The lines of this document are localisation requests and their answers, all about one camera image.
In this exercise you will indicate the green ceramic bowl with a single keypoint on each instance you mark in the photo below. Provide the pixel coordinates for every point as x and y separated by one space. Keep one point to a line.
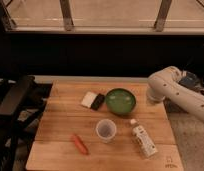
120 101

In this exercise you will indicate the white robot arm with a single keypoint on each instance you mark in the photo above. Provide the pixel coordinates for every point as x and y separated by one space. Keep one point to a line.
165 84

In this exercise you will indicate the wooden cutting board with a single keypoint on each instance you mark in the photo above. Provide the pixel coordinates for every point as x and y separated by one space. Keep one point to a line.
71 137

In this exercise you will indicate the clear plastic cup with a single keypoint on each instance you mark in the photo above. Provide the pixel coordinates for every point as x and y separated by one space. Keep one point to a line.
106 130

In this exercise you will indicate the orange carrot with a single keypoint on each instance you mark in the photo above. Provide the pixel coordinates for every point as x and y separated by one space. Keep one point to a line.
79 144

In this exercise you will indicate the white labelled bottle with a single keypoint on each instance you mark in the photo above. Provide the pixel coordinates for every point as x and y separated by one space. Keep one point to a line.
141 136

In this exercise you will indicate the black folded stand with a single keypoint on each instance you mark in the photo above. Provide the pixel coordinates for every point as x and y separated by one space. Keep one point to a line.
20 105

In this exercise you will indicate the round metal tin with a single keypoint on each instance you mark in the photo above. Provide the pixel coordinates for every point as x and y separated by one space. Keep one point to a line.
189 80

